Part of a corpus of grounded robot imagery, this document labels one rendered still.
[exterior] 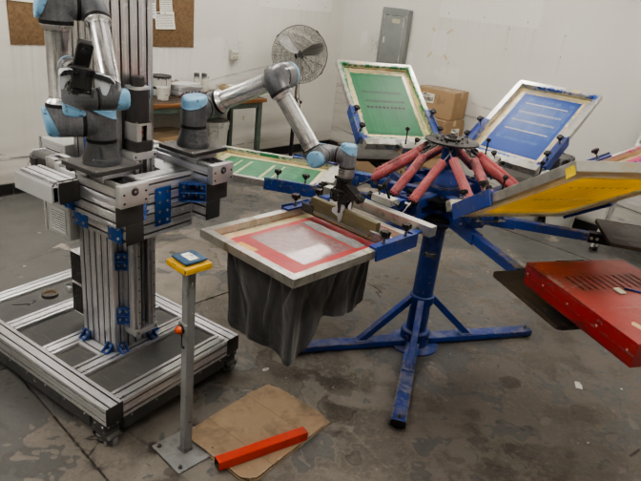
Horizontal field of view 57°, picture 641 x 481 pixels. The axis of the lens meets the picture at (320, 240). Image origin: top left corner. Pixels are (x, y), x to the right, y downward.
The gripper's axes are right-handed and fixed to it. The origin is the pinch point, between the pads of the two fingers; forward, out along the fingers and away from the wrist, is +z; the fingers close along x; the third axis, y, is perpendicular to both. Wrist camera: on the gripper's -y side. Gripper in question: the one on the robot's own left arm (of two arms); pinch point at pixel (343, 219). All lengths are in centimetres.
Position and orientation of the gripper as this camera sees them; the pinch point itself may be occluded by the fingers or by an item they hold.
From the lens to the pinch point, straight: 274.8
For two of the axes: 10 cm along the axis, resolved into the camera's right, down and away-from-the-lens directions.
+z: -1.1, 9.2, 3.8
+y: -7.2, -3.4, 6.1
